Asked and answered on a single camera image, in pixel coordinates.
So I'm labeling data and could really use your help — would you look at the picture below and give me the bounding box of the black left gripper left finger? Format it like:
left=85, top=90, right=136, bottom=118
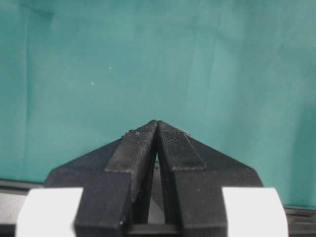
left=44, top=120, right=158, bottom=237

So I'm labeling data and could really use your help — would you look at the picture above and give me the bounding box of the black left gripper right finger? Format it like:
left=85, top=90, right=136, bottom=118
left=157, top=120, right=263, bottom=237

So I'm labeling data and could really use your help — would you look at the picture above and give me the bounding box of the green table cloth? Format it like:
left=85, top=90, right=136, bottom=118
left=0, top=0, right=316, bottom=207

